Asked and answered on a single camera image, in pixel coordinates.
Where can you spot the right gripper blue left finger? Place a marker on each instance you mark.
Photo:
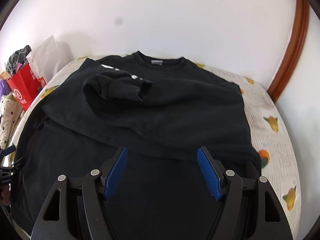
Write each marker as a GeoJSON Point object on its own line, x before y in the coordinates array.
{"type": "Point", "coordinates": [100, 184]}

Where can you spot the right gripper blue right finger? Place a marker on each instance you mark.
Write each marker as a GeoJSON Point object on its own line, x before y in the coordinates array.
{"type": "Point", "coordinates": [249, 208]}

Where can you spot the black sweatshirt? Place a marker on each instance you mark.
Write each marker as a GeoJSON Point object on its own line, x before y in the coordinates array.
{"type": "Point", "coordinates": [162, 113]}

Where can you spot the grey plaid clothing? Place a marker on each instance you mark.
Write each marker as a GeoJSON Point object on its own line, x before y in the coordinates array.
{"type": "Point", "coordinates": [17, 60]}

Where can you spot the fruit print tablecloth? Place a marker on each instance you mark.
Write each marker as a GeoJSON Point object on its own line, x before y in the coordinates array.
{"type": "Point", "coordinates": [269, 138]}

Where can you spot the white floral quilt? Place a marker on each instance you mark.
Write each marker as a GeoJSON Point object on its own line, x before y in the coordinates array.
{"type": "Point", "coordinates": [10, 114]}

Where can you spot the red paper shopping bag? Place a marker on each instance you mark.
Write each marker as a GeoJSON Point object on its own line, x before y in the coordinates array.
{"type": "Point", "coordinates": [26, 86]}

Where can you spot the white Miniso plastic bag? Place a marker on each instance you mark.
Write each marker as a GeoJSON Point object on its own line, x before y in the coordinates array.
{"type": "Point", "coordinates": [48, 59]}

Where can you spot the brown wooden door frame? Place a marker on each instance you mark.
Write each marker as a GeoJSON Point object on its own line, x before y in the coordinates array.
{"type": "Point", "coordinates": [293, 51]}

